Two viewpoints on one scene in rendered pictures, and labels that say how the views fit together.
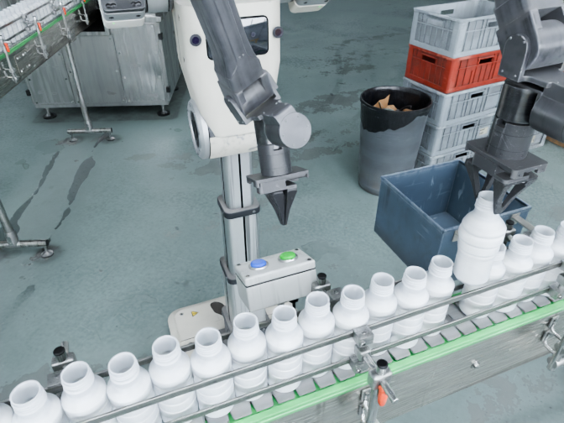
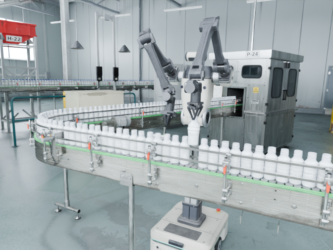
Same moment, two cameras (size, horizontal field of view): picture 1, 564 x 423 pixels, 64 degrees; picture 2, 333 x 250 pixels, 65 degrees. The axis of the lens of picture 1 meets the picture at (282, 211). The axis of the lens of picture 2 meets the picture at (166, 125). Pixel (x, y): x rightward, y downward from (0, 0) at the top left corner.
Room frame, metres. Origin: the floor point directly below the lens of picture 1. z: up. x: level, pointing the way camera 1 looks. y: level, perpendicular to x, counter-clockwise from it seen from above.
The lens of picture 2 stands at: (-0.49, -1.33, 1.50)
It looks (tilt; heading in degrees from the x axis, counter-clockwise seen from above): 10 degrees down; 49
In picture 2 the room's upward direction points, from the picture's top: 1 degrees clockwise
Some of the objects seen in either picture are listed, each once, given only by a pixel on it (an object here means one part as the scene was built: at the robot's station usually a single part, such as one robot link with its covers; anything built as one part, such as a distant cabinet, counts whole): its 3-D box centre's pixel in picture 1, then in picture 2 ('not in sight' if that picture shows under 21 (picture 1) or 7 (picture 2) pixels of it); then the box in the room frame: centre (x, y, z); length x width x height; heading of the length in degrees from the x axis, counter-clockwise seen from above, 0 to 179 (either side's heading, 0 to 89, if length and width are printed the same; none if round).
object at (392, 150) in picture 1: (389, 143); not in sight; (2.75, -0.72, 0.32); 0.45 x 0.45 x 0.64
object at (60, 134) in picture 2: not in sight; (53, 150); (0.13, 0.63, 0.96); 0.23 x 0.10 x 0.27; 22
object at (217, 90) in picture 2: not in sight; (217, 92); (3.85, 2.04, 1.22); 0.23 x 0.04 x 0.32; 94
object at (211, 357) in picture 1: (212, 372); (126, 141); (0.43, 0.11, 1.08); 0.06 x 0.06 x 0.17
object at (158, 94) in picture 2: not in sight; (168, 95); (4.80, 4.61, 0.96); 0.82 x 0.50 x 1.91; 4
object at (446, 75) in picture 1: (460, 61); not in sight; (3.06, -1.20, 0.78); 0.61 x 0.41 x 0.22; 119
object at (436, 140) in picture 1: (446, 122); not in sight; (3.05, -1.19, 0.33); 0.61 x 0.41 x 0.22; 118
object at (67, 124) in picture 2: not in sight; (67, 132); (0.23, 0.60, 1.08); 0.06 x 0.06 x 0.17
